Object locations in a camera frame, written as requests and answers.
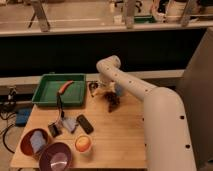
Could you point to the blue cup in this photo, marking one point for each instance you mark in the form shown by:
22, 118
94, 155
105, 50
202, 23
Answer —
119, 90

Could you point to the purple bowl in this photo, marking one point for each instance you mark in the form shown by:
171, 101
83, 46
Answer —
56, 157

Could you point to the small black block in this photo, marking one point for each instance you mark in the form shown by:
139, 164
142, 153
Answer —
54, 130

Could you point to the black handled brush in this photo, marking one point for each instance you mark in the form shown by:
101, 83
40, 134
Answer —
60, 107

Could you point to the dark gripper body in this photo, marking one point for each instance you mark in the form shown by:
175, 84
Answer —
93, 85

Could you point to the orange fruit in cup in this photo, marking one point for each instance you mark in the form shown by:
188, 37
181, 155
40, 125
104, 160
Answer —
83, 143

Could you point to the grey folded cloth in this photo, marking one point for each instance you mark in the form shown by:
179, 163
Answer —
70, 124

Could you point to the orange carrot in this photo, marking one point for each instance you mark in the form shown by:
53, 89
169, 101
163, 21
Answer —
64, 86

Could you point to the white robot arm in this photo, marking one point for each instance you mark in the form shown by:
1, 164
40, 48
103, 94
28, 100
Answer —
166, 131

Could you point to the blue box beside table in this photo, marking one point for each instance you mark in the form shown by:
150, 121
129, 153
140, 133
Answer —
22, 116

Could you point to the green plastic tray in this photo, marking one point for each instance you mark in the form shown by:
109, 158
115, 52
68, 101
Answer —
70, 88

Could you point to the blue sponge in bowl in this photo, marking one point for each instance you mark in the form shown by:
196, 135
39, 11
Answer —
37, 141

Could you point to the brown bowl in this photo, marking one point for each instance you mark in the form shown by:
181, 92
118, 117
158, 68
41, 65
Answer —
26, 147

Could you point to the black remote control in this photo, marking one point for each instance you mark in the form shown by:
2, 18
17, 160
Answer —
85, 124

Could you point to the dark grape bunch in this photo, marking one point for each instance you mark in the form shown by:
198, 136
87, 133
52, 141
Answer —
113, 100

